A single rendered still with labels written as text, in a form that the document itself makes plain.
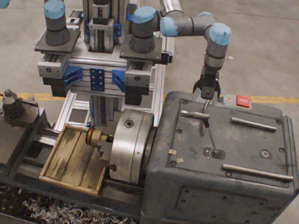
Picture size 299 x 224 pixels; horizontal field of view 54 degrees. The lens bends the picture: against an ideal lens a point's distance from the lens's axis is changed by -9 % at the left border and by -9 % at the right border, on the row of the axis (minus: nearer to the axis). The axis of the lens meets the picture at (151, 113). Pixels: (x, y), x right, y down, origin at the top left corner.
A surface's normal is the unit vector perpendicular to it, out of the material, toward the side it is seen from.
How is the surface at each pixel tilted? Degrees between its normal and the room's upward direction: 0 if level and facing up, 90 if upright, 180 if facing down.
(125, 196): 0
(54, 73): 90
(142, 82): 90
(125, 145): 37
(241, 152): 0
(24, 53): 0
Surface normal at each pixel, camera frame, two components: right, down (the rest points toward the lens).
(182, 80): 0.07, -0.68
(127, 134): 0.00, -0.38
